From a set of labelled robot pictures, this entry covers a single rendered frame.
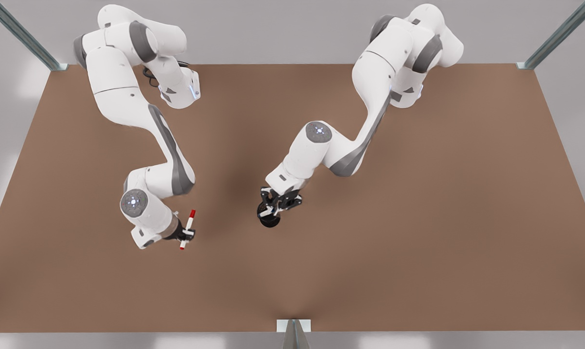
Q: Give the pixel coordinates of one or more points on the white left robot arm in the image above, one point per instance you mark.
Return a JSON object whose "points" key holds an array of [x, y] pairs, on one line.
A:
{"points": [[384, 72]]}

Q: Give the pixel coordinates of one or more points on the red and white marker pen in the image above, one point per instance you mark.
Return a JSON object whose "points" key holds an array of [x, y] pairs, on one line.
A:
{"points": [[189, 224]]}

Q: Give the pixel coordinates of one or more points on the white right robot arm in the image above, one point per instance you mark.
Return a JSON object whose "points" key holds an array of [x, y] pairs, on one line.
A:
{"points": [[115, 92]]}

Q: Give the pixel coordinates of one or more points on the silver frame post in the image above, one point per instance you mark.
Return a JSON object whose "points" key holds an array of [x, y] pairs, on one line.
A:
{"points": [[556, 36], [25, 39], [293, 334]]}

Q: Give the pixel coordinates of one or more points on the black round cup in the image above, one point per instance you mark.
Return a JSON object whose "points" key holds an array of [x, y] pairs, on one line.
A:
{"points": [[269, 220]]}

